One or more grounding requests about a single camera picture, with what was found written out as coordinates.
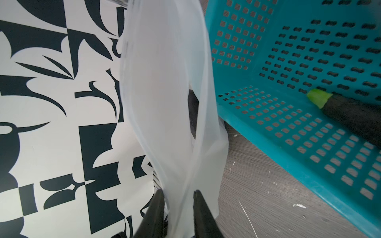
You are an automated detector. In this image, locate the translucent zip bag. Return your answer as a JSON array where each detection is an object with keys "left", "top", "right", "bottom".
[{"left": 120, "top": 1, "right": 229, "bottom": 238}]

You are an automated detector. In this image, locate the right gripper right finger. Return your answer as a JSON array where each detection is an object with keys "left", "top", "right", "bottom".
[{"left": 193, "top": 190, "right": 224, "bottom": 238}]

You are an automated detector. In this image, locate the teal plastic basket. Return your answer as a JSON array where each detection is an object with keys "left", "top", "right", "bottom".
[{"left": 205, "top": 1, "right": 381, "bottom": 238}]

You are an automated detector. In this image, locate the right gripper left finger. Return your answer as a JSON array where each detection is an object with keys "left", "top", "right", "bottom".
[{"left": 134, "top": 189, "right": 165, "bottom": 238}]

